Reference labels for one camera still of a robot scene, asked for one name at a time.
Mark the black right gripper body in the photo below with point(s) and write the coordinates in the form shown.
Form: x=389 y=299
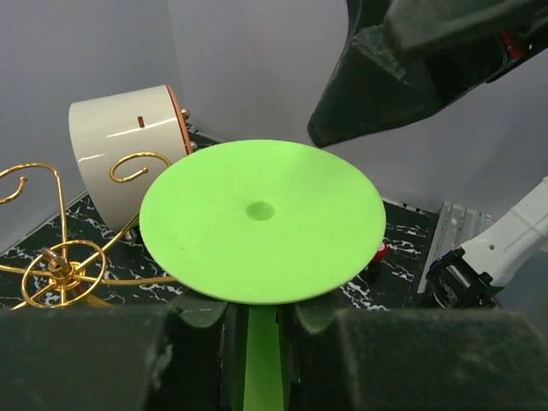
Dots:
x=466 y=43

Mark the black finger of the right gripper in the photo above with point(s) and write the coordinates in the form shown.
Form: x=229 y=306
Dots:
x=371 y=89

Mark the gold wire wine glass rack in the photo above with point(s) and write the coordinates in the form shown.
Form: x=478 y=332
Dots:
x=69 y=271

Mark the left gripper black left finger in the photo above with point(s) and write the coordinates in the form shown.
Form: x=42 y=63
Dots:
x=169 y=356

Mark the white cylindrical container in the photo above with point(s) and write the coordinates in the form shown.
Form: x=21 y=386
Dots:
x=105 y=130

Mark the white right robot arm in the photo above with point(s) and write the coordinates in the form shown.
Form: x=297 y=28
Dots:
x=471 y=274

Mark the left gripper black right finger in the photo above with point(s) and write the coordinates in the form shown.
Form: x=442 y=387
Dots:
x=410 y=359

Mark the red push button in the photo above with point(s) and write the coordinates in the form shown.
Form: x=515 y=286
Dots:
x=375 y=265

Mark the green plastic wine glass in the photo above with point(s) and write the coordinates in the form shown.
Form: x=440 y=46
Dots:
x=262 y=223

